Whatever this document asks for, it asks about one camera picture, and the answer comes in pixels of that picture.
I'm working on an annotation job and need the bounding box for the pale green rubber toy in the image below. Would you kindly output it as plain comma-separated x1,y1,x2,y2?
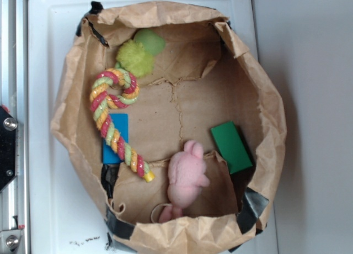
133,29,165,56

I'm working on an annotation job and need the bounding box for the fuzzy lime green ball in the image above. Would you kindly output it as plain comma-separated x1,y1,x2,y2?
116,39,154,78

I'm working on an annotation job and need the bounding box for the aluminium frame rail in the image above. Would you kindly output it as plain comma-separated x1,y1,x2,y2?
1,0,31,253

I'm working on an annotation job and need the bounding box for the grey metal corner bracket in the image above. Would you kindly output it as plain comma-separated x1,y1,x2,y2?
0,229,25,254

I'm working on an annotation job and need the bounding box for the green rectangular block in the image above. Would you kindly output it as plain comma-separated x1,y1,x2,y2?
210,121,253,174

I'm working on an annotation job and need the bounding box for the multicolour rope toy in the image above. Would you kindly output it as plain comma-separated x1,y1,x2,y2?
89,67,155,183

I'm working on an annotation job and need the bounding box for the pink plush toy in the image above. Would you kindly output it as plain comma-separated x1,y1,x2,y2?
158,140,210,223

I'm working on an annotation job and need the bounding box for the blue rectangular block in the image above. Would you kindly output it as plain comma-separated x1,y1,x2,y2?
102,114,129,165

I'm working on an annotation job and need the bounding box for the brown paper bag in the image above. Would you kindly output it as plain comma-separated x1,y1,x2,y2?
51,1,287,253

